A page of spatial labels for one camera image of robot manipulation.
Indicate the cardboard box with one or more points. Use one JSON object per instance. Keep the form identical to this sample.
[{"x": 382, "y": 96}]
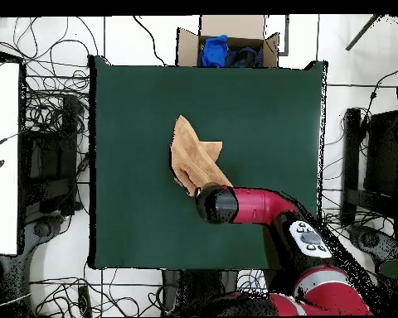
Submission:
[{"x": 189, "y": 49}]

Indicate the black power strip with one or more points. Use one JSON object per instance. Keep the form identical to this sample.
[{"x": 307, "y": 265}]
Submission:
[{"x": 85, "y": 301}]

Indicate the black metal frame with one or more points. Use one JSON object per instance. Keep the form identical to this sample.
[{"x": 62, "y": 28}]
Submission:
[{"x": 287, "y": 36}]

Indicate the dark speckled chair base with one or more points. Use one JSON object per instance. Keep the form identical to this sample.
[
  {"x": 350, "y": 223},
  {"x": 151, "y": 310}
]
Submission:
[{"x": 371, "y": 240}]

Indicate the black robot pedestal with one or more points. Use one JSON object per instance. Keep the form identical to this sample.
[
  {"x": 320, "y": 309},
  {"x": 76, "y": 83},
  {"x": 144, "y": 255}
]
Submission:
[{"x": 199, "y": 291}]

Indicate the black equipment rack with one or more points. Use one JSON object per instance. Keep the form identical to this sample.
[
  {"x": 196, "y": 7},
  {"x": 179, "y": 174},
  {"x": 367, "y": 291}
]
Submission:
[
  {"x": 49, "y": 159},
  {"x": 383, "y": 155}
]

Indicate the dark navy garment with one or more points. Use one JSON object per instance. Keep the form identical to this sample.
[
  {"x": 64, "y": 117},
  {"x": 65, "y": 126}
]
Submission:
[{"x": 243, "y": 58}]

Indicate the blue garment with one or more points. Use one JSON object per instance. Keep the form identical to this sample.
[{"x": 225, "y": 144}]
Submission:
[{"x": 215, "y": 51}]

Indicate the dark green table cloth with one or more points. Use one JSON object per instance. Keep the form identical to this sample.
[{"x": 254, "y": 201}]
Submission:
[{"x": 136, "y": 132}]

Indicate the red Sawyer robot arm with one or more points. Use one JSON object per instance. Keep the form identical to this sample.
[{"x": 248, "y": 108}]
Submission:
[{"x": 262, "y": 205}]

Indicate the white side table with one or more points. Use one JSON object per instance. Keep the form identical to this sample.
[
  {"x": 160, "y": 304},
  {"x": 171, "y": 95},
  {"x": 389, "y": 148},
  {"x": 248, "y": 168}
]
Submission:
[{"x": 3, "y": 165}]

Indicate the grey round caster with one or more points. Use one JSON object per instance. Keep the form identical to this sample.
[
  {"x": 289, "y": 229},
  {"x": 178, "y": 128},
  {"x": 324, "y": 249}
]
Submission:
[{"x": 42, "y": 229}]

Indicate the tan terry towel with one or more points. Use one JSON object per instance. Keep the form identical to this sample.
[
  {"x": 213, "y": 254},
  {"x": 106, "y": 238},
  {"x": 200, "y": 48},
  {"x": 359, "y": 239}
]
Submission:
[{"x": 192, "y": 155}]

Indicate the grey metal bar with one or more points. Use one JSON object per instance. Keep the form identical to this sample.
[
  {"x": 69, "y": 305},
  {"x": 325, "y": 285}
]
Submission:
[{"x": 363, "y": 33}]

